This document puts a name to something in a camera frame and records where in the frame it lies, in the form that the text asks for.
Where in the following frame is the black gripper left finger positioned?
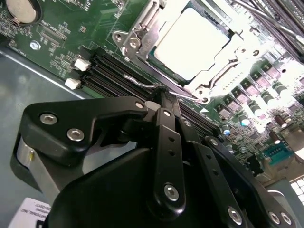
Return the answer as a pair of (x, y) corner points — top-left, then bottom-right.
(10, 89), (186, 209)

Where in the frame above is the silver CPU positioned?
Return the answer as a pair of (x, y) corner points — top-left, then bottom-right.
(152, 4), (232, 83)

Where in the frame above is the thin wire locking lever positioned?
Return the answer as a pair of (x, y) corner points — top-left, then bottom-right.
(247, 9), (304, 48)
(123, 75), (207, 103)

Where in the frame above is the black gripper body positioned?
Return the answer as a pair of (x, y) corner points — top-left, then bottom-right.
(45, 147), (229, 228)

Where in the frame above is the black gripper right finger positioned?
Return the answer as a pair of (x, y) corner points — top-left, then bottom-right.
(169, 94), (296, 228)

